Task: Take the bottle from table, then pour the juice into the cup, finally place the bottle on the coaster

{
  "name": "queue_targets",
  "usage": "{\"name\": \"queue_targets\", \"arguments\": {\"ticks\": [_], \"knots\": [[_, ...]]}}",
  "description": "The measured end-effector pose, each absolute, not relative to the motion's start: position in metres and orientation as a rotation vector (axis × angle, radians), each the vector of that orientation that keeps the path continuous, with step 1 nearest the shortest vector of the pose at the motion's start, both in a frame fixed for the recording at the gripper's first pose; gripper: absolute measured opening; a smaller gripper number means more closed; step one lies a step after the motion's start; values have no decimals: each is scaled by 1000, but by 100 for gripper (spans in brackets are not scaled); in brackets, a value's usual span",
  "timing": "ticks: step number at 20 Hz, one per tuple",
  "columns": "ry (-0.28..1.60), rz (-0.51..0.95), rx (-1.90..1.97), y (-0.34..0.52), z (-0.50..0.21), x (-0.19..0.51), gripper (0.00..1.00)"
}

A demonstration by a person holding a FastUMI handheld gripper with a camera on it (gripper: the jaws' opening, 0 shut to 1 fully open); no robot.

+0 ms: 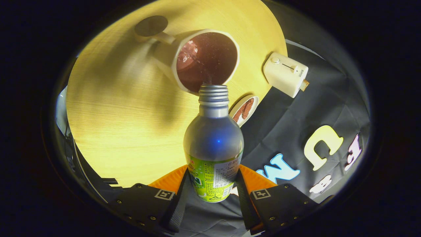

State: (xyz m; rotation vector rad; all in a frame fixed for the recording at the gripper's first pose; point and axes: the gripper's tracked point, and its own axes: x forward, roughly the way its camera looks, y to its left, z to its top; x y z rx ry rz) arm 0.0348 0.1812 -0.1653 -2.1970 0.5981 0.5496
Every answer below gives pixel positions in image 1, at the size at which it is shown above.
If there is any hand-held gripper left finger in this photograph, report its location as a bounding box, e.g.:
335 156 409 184
108 164 191 236

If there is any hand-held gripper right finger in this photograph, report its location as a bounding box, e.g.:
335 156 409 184
235 164 320 236

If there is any silver bottle with green label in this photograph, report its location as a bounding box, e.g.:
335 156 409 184
183 85 244 203

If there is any beige cup with handle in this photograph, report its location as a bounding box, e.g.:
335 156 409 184
134 15 240 96

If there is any wooden table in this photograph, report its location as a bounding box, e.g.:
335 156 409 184
66 0 288 188

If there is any white plate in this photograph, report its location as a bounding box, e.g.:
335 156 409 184
229 95 260 128

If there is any black backdrop cloth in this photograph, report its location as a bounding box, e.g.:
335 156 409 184
178 43 372 237

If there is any white toaster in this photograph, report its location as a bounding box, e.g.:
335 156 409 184
262 52 310 98

